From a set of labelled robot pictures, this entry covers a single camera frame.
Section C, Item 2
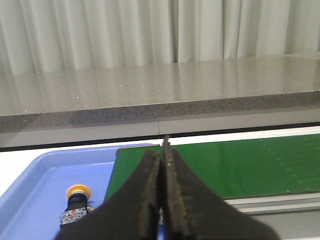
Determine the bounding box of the blue plastic tray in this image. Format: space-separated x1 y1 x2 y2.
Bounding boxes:
0 143 160 240

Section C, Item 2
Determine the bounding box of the aluminium conveyor frame rail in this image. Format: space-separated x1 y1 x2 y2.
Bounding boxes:
224 192 320 215

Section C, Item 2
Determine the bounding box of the white pleated curtain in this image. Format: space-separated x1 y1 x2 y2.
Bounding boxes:
0 0 320 74

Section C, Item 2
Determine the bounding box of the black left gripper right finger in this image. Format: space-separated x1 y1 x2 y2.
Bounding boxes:
159 136 280 240

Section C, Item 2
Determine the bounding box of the green conveyor belt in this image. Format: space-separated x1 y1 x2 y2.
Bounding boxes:
104 133 320 202

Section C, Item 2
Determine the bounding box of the grey stone counter ledge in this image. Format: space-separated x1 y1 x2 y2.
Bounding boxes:
0 52 320 148

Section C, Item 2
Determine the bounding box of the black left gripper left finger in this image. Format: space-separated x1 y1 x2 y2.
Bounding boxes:
55 150 161 240

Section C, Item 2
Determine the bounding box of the yellow push button switch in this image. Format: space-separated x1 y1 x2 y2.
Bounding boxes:
59 184 92 229

